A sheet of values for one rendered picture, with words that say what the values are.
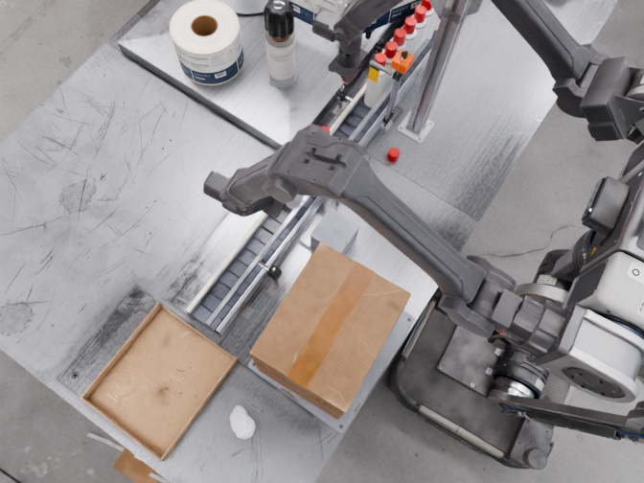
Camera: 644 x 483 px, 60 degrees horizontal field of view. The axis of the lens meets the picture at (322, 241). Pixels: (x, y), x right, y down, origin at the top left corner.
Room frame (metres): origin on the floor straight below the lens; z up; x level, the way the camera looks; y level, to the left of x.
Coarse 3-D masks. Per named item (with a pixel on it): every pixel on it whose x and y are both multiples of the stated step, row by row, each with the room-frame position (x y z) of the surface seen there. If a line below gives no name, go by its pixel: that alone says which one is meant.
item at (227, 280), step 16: (416, 64) 1.17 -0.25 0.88; (352, 112) 0.98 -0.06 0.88; (368, 112) 0.98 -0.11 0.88; (336, 128) 0.91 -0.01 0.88; (352, 128) 0.92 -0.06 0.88; (368, 128) 0.92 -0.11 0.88; (304, 208) 0.64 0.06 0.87; (272, 224) 0.58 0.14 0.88; (288, 224) 0.59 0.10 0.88; (256, 240) 0.53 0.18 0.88; (240, 256) 0.48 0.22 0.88; (256, 256) 0.49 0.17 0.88; (224, 272) 0.43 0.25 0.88; (240, 272) 0.44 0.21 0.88; (256, 272) 0.44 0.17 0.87; (224, 288) 0.39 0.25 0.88; (240, 288) 0.39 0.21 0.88; (208, 304) 0.34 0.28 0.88
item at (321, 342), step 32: (320, 256) 0.42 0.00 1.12; (320, 288) 0.34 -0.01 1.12; (352, 288) 0.35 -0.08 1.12; (384, 288) 0.36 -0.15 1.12; (288, 320) 0.26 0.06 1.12; (320, 320) 0.27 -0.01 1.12; (352, 320) 0.28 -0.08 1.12; (384, 320) 0.28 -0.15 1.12; (256, 352) 0.19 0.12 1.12; (288, 352) 0.20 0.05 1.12; (320, 352) 0.20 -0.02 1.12; (352, 352) 0.21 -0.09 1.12; (288, 384) 0.14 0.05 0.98; (320, 384) 0.13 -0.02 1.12; (352, 384) 0.14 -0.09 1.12
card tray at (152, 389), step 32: (160, 320) 0.30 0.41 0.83; (128, 352) 0.21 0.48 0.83; (160, 352) 0.21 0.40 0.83; (192, 352) 0.22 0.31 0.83; (224, 352) 0.23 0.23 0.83; (96, 384) 0.11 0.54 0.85; (128, 384) 0.12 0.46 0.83; (160, 384) 0.13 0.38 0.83; (192, 384) 0.14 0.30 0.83; (128, 416) 0.05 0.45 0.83; (160, 416) 0.05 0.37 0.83; (192, 416) 0.06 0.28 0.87; (160, 448) -0.02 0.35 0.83
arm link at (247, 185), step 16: (304, 128) 0.44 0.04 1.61; (320, 128) 0.43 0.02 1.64; (288, 144) 0.43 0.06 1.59; (272, 160) 0.41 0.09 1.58; (240, 176) 0.47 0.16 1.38; (256, 176) 0.41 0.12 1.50; (224, 192) 0.47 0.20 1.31; (240, 192) 0.45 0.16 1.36; (256, 192) 0.43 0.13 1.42; (272, 192) 0.35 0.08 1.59; (288, 192) 0.33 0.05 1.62; (240, 208) 0.46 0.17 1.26
